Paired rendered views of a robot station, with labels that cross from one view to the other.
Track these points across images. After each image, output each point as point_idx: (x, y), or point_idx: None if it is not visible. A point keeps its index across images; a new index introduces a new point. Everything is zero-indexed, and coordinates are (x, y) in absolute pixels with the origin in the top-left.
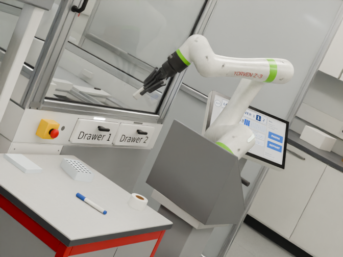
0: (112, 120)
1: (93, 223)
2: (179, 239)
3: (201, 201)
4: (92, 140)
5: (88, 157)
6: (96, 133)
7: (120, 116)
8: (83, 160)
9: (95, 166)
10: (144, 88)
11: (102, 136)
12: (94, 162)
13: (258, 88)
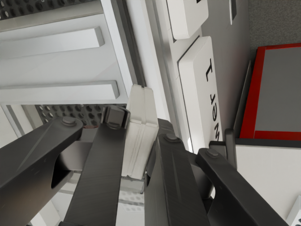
0: (182, 103)
1: None
2: None
3: None
4: (219, 128)
5: (216, 77)
6: (214, 136)
7: (170, 72)
8: (218, 88)
9: (216, 28)
10: (146, 165)
11: (212, 101)
12: (215, 44)
13: None
